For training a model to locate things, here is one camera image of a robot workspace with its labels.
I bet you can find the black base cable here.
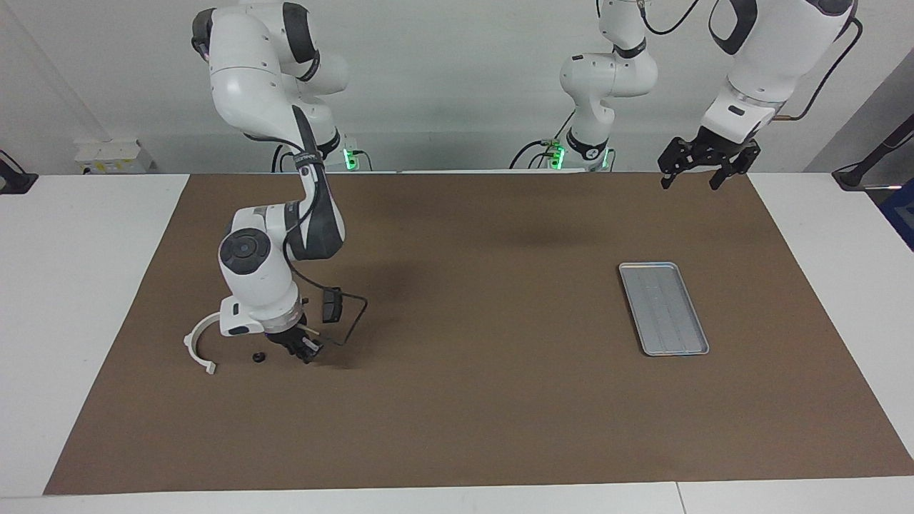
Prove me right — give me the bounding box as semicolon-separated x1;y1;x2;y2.
271;139;301;173
509;107;576;170

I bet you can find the blue box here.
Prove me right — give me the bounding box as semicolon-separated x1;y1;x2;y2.
880;178;914;252

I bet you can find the silver metal tray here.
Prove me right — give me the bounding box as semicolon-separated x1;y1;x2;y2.
618;261;710;357

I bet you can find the white wall socket box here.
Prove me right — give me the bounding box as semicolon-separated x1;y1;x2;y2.
75;139;154;174

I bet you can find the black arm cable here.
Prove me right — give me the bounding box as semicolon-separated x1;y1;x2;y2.
282;143;369;348
639;0;865;122

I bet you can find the black camera stand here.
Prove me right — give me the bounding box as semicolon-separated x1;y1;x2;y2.
832;113;914;191
0;150;38;195

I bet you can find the brown table mat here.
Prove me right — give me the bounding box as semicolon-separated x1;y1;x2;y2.
43;171;914;495

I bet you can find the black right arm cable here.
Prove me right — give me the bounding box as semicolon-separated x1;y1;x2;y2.
282;143;369;348

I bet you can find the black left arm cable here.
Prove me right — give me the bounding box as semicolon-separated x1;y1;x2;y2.
639;0;865;122

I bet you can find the white curved plastic bracket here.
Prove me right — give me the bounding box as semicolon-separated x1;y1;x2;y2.
184;312;222;376

